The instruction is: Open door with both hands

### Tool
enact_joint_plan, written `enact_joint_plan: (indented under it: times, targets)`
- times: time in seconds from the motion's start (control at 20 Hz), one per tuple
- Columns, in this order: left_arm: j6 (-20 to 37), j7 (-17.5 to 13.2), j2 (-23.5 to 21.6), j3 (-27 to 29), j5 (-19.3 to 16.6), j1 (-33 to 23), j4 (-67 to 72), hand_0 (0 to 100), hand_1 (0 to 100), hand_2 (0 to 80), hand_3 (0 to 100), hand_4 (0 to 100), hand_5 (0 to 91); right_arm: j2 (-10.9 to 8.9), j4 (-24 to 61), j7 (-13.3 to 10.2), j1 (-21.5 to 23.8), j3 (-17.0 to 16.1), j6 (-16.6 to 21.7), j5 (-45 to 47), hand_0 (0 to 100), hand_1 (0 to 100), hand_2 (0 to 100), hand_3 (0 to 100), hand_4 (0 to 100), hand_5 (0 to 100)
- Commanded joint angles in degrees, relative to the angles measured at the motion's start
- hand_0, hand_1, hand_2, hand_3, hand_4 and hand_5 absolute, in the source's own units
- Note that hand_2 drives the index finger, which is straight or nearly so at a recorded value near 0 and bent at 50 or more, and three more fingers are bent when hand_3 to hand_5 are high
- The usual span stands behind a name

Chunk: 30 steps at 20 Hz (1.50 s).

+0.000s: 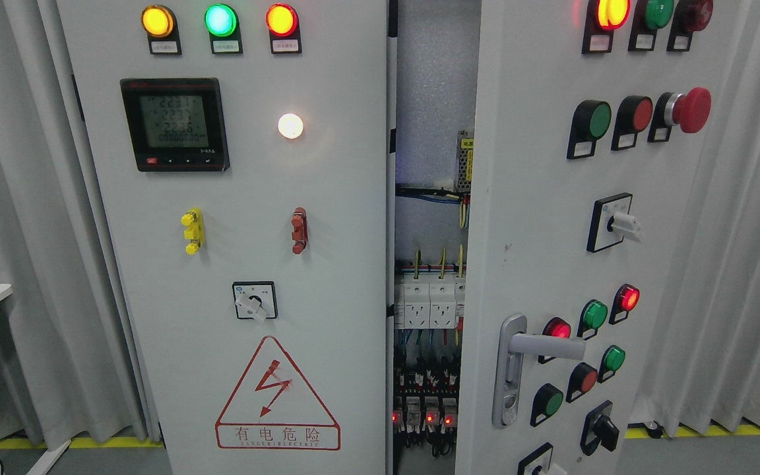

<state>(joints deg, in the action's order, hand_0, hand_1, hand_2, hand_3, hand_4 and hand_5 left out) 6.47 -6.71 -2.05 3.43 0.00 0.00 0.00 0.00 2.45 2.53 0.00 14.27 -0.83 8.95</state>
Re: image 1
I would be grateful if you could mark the grey cabinet door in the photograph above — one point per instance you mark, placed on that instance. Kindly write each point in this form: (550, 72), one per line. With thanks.
(332, 304)
(566, 91)

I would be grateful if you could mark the red indicator lamp left door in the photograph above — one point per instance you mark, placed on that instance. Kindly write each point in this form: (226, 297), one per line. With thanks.
(282, 20)

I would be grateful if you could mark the green indicator lamp left door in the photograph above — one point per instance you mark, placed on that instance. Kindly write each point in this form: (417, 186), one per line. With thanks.
(220, 20)

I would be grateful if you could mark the yellow indicator lamp left door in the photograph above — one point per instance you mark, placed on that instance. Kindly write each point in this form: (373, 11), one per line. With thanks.
(158, 21)

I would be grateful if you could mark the red terminal block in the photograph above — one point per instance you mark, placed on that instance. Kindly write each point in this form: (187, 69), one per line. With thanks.
(299, 230)

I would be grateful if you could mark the metal mesh power supply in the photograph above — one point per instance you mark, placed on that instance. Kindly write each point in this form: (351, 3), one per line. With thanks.
(465, 149)

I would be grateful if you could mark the white lit indicator lamp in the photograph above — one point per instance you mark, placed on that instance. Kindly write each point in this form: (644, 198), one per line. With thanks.
(290, 125)

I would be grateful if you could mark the lower relay and breaker row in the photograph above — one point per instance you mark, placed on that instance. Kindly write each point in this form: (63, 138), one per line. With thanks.
(425, 405)

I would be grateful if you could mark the yellow terminal block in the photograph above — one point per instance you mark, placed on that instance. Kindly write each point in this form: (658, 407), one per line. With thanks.
(192, 220)

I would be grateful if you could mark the red electric danger sticker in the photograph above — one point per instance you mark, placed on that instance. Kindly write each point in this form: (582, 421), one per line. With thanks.
(273, 406)

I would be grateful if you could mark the black digital power meter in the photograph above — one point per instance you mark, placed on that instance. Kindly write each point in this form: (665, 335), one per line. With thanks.
(176, 124)

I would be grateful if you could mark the red mushroom emergency button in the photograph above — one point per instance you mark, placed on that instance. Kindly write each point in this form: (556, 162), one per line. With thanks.
(689, 111)

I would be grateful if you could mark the white din rail sockets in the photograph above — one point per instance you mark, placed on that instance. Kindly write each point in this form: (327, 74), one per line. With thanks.
(429, 301)

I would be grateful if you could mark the left door rotary selector switch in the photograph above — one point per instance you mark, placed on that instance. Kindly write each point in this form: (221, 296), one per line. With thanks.
(255, 301)

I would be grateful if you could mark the silver door lever handle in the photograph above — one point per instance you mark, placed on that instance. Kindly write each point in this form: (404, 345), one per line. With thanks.
(514, 342)

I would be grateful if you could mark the right door white rotary switch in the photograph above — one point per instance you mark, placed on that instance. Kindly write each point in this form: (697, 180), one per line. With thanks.
(612, 222)

